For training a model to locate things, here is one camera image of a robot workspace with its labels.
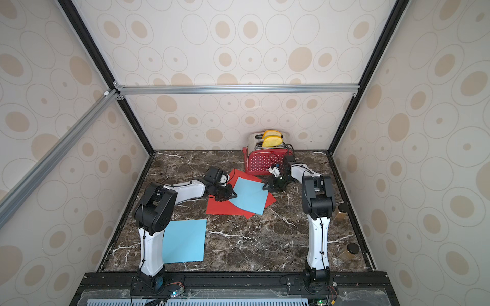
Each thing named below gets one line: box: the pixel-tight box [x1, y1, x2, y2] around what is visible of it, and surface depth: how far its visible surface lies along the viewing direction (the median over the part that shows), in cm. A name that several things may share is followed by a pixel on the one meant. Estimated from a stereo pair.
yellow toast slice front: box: [262, 135, 283, 148], surface depth 99 cm
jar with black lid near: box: [339, 242, 362, 261], surface depth 76 cm
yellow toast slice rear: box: [262, 129, 283, 143], surface depth 102 cm
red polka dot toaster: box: [242, 131, 295, 176], surface depth 101 cm
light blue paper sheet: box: [162, 219, 208, 264], surface depth 87 cm
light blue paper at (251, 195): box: [228, 176, 269, 216], surface depth 101 cm
